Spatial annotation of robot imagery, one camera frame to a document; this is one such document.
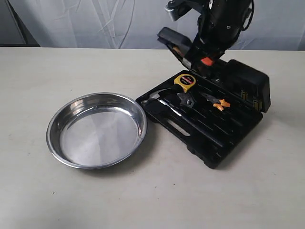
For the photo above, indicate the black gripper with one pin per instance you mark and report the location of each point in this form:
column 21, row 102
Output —
column 216, row 33

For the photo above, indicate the black plastic tool case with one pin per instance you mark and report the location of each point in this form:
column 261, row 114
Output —
column 245, row 88

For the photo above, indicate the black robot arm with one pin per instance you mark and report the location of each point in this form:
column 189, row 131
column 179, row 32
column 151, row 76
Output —
column 244, row 9

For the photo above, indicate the yellow black tape measure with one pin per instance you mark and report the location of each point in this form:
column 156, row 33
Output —
column 185, row 81

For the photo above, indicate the black claw hammer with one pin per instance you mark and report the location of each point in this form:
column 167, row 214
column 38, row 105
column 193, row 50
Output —
column 156, row 96

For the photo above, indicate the white backdrop curtain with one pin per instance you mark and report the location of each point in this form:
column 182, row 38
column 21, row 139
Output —
column 134, row 24

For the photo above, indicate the round steel pan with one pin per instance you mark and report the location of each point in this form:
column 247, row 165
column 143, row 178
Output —
column 96, row 131

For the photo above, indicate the orange handled pliers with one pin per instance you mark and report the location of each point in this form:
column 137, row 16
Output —
column 220, row 104

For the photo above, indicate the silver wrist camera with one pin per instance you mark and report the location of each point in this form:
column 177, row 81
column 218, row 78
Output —
column 176, row 9

